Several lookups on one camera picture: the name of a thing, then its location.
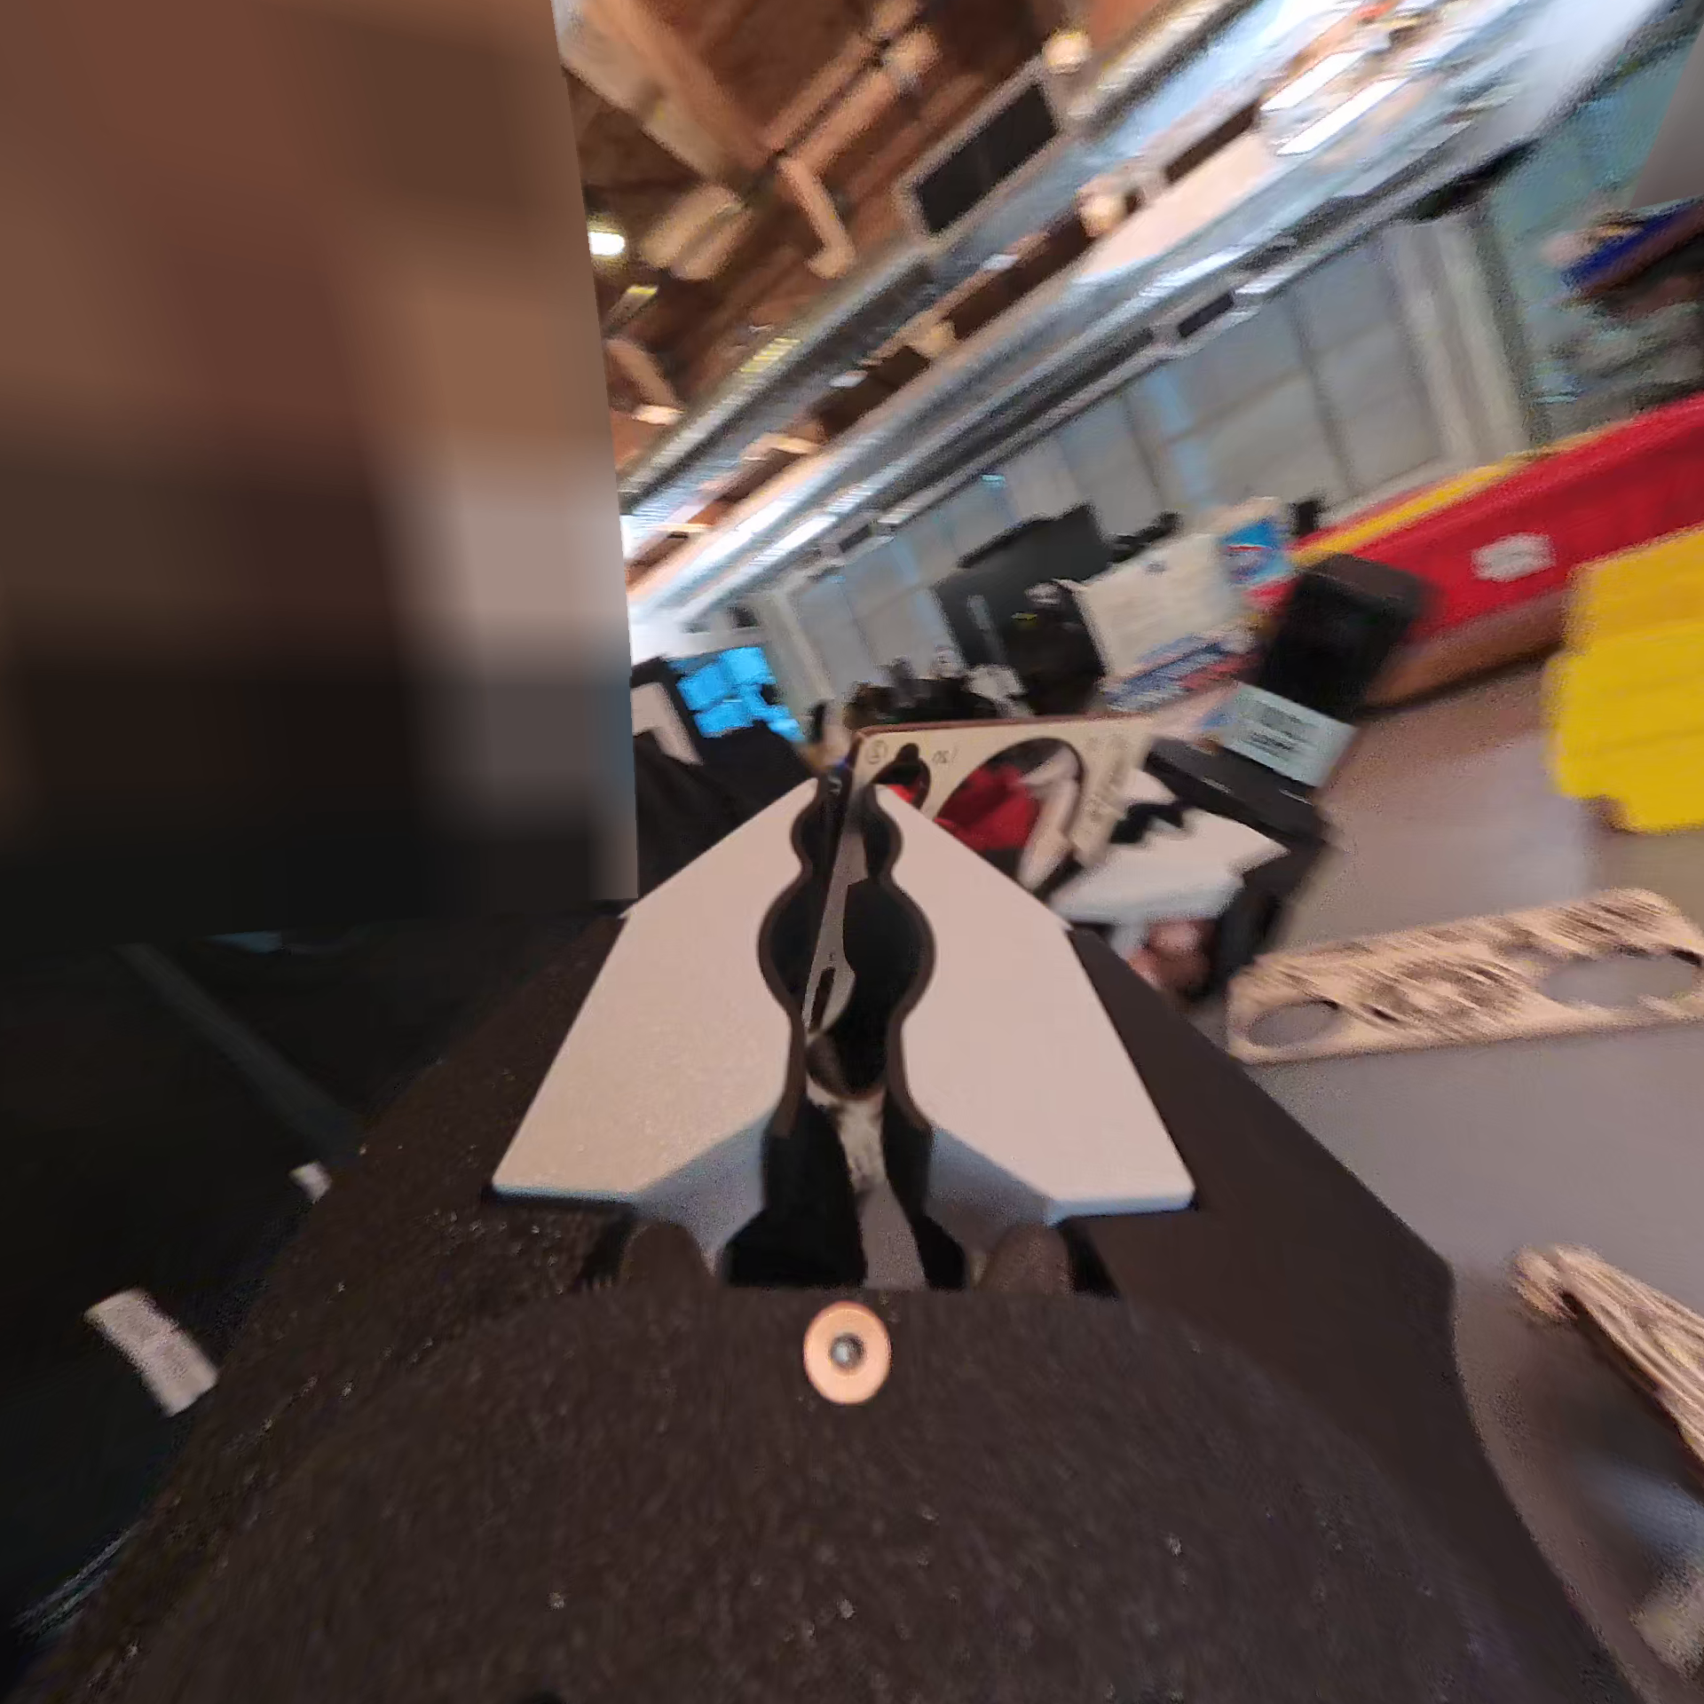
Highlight silver ventilation duct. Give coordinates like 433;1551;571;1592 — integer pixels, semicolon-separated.
622;173;1467;563

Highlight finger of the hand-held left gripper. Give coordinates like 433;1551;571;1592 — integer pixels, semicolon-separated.
1052;796;1288;924
1016;748;1084;889

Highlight wooden puzzle sheet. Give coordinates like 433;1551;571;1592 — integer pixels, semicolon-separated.
804;717;1161;1041
1225;889;1704;1063

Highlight wooden gear assembly with pegs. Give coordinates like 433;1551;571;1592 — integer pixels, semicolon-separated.
1510;1244;1704;1467

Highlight person's left hand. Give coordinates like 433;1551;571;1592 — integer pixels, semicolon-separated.
1140;919;1216;998

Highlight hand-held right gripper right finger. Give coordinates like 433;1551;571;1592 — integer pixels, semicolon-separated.
865;785;1196;1269

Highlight white plastic package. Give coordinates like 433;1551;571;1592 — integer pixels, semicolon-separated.
1071;533;1242;673

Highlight person's black printed hoodie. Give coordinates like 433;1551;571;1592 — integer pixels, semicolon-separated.
0;919;629;1704

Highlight blue glove box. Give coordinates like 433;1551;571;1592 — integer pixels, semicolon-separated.
1101;637;1268;717

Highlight yellow plastic bin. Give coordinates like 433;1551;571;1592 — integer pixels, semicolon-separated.
1543;524;1704;835

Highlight red plastic stool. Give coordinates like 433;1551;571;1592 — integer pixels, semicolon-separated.
949;764;1042;848

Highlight red plastic bin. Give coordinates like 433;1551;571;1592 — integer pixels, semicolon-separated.
1293;401;1704;635

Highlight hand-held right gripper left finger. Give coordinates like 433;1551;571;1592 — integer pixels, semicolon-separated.
491;780;835;1279

